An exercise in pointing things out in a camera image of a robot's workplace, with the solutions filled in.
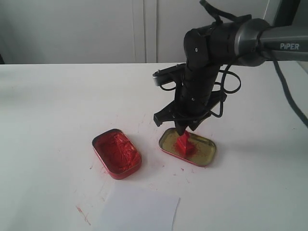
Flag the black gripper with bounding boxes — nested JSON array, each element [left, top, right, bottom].
[[154, 63, 221, 135]]

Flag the red plastic stamp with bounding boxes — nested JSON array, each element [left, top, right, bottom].
[[175, 131, 195, 156]]

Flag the red ink tin box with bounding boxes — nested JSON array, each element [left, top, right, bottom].
[[92, 128, 142, 180]]

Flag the white paper sheet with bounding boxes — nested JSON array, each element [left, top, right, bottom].
[[94, 182, 180, 231]]

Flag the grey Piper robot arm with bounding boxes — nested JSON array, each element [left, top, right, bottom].
[[153, 19, 308, 135]]

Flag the gold tin lid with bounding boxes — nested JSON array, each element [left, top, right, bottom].
[[158, 128, 217, 167]]

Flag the white cabinet doors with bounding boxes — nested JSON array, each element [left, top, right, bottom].
[[0, 0, 281, 64]]

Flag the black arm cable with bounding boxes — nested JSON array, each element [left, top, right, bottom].
[[158, 0, 308, 128]]

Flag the dark door frame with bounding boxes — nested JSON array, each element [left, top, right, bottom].
[[261, 0, 308, 62]]

